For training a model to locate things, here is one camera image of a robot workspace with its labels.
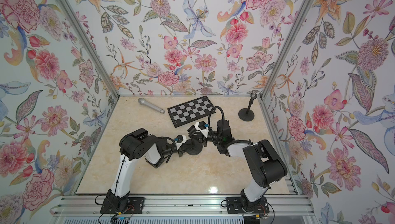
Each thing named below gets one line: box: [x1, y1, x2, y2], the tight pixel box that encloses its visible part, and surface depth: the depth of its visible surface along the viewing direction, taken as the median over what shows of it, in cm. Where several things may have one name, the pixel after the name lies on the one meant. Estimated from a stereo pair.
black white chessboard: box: [167, 95, 217, 128], surface depth 109 cm
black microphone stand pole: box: [245, 97, 254, 115], surface depth 102 cm
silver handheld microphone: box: [137, 97, 166, 115], surface depth 116 cm
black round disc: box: [182, 138, 203, 156], surface depth 93 cm
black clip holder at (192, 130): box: [186, 124, 197, 136], surface depth 81 cm
